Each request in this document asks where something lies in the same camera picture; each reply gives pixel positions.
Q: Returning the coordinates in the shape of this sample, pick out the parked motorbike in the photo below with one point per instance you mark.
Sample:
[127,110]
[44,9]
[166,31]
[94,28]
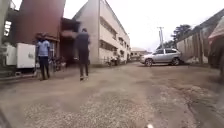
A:
[58,64]
[112,60]

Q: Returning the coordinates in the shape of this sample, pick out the low building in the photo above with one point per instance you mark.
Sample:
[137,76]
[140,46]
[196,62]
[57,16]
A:
[138,53]

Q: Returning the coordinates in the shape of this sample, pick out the long beige building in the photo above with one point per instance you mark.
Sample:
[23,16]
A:
[106,36]

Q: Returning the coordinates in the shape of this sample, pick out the brown dirt road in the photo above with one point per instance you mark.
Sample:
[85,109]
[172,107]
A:
[116,96]

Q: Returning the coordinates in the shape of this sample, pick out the person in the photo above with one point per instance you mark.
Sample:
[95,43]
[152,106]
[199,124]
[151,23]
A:
[43,50]
[82,46]

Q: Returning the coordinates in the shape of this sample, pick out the silver car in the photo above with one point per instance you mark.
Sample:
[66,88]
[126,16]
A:
[161,56]

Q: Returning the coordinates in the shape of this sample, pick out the pole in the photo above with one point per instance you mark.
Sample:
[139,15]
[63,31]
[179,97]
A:
[161,38]

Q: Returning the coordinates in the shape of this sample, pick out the tree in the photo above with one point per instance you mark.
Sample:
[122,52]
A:
[181,31]

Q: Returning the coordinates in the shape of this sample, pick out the white cabinet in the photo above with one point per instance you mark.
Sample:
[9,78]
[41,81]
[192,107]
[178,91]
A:
[26,55]

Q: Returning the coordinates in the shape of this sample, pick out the long boundary wall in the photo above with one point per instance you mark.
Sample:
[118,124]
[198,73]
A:
[195,46]

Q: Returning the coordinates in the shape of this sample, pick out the building with red-brown wall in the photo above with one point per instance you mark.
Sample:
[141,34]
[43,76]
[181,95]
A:
[36,16]

